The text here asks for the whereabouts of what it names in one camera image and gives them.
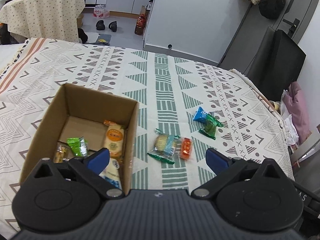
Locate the patterned bed blanket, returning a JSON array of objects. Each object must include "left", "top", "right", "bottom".
[{"left": 1, "top": 38, "right": 293, "bottom": 238}]

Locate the light green packet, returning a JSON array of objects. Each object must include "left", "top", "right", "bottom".
[{"left": 67, "top": 137, "right": 88, "bottom": 157}]

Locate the red oil bottle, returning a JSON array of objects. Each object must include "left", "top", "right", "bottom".
[{"left": 135, "top": 14, "right": 146, "bottom": 35}]

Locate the dotted cloth covered table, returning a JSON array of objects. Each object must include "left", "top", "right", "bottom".
[{"left": 1, "top": 0, "right": 85, "bottom": 42}]

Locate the brown cardboard box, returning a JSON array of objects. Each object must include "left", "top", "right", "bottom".
[{"left": 20, "top": 83, "right": 139, "bottom": 194}]

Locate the teal cracker packet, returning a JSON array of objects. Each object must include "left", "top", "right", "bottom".
[{"left": 147, "top": 128, "right": 181, "bottom": 165}]

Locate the small red orange packet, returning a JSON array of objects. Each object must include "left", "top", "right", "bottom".
[{"left": 180, "top": 138, "right": 193, "bottom": 160}]

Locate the black slipper left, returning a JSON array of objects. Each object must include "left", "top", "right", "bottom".
[{"left": 96, "top": 20, "right": 105, "bottom": 30}]

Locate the orange bread snack packet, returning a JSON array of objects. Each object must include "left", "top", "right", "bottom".
[{"left": 104, "top": 120, "right": 125, "bottom": 160}]

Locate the pink pillow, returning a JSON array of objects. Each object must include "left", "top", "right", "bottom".
[{"left": 283, "top": 81, "right": 310, "bottom": 144}]

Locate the yellow nut packet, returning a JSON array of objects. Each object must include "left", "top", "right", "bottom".
[{"left": 53, "top": 143, "right": 69, "bottom": 163}]

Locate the black slipper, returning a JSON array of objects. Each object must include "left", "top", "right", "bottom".
[
  {"left": 108, "top": 21, "right": 117, "bottom": 32},
  {"left": 96, "top": 20, "right": 105, "bottom": 30}
]

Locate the blue snack packet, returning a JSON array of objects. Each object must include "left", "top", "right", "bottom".
[{"left": 193, "top": 107, "right": 209, "bottom": 124}]

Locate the black slipper right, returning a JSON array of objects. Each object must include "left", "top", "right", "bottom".
[{"left": 108, "top": 21, "right": 117, "bottom": 32}]

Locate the green snack packet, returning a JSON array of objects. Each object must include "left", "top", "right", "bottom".
[{"left": 199, "top": 114, "right": 224, "bottom": 140}]

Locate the hanging black bag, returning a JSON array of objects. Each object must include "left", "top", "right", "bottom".
[{"left": 259, "top": 0, "right": 285, "bottom": 20}]

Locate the pink water bottle pack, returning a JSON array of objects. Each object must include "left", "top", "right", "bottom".
[{"left": 93, "top": 4, "right": 110, "bottom": 19}]

